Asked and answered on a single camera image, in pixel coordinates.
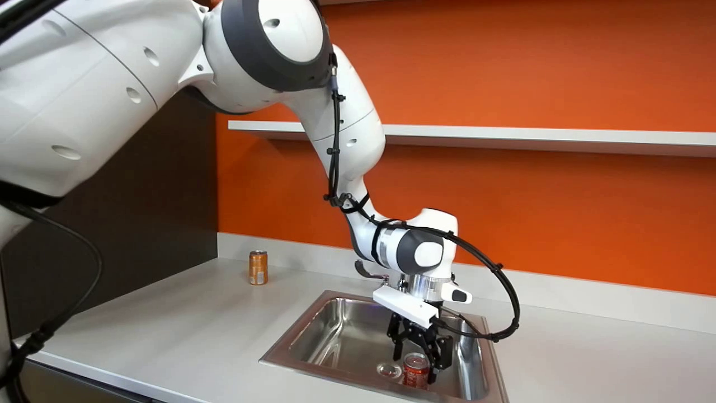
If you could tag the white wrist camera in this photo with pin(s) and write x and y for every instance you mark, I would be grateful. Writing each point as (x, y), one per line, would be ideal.
(422, 310)

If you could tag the red soda can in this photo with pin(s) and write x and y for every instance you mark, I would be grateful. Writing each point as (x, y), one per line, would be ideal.
(414, 370)

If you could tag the stainless steel sink basin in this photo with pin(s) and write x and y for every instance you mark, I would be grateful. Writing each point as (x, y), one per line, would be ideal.
(342, 340)

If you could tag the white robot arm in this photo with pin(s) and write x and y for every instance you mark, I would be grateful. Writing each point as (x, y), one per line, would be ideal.
(81, 77)

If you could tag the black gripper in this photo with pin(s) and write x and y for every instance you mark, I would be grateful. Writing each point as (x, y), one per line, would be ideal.
(435, 346)

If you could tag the orange soda can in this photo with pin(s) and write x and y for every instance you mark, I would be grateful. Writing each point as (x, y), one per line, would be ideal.
(259, 268)

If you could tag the white wall shelf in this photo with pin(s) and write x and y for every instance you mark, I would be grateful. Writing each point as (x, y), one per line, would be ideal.
(539, 139)

